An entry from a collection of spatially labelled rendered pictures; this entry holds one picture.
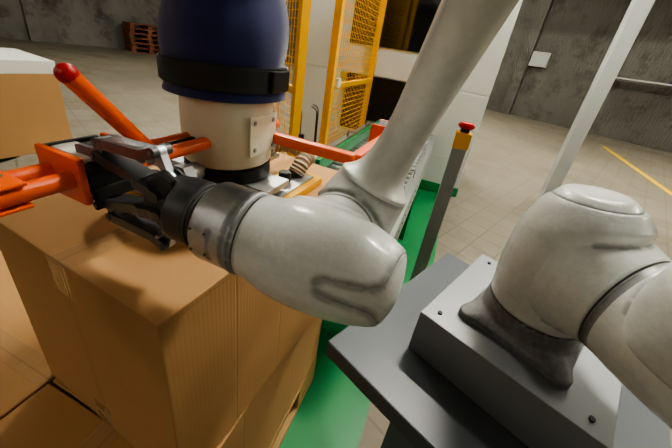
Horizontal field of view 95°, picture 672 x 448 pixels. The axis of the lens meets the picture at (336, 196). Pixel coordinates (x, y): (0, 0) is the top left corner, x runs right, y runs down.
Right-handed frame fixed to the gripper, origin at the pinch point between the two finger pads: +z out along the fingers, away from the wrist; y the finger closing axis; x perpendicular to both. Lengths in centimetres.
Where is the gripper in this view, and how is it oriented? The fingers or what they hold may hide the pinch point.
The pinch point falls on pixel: (84, 169)
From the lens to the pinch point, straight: 51.2
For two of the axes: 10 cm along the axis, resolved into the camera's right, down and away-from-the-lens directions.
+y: -1.5, 8.9, 4.4
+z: -9.2, -2.9, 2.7
